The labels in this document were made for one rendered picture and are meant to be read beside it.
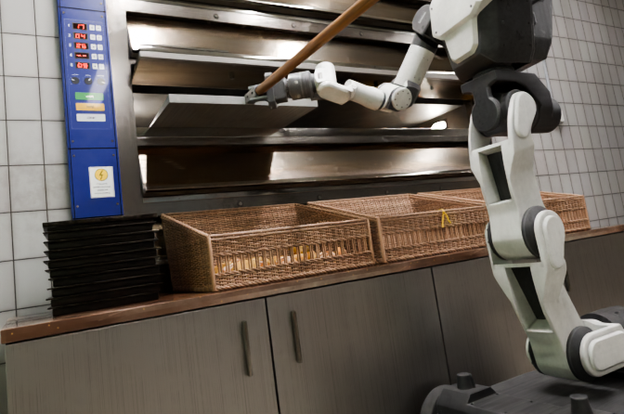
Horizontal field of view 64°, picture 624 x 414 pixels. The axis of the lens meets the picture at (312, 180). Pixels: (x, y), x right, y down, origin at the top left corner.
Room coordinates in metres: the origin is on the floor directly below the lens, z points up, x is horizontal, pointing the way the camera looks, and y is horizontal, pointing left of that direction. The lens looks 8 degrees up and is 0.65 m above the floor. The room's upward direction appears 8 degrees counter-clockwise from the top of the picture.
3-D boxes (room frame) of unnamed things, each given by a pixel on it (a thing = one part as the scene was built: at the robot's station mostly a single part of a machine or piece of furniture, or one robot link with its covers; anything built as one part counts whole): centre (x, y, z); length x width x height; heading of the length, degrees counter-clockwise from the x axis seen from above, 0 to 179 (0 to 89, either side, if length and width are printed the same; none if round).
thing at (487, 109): (1.47, -0.63, 1.00); 0.28 x 0.13 x 0.18; 120
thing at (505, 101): (1.44, -0.58, 0.97); 0.14 x 0.13 x 0.12; 30
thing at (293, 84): (1.60, 0.05, 1.20); 0.12 x 0.10 x 0.13; 85
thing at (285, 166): (2.21, -0.17, 1.02); 1.79 x 0.11 x 0.19; 120
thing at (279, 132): (2.23, -0.16, 1.16); 1.80 x 0.06 x 0.04; 120
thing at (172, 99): (1.82, 0.27, 1.19); 0.55 x 0.36 x 0.03; 120
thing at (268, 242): (1.69, 0.19, 0.72); 0.56 x 0.49 x 0.28; 122
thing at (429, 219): (1.99, -0.32, 0.72); 0.56 x 0.49 x 0.28; 120
